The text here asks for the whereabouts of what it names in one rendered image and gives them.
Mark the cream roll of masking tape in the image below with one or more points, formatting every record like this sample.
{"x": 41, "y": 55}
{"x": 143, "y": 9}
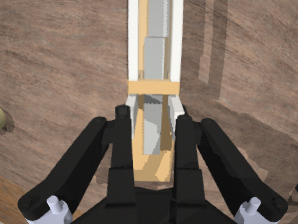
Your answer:
{"x": 2, "y": 119}

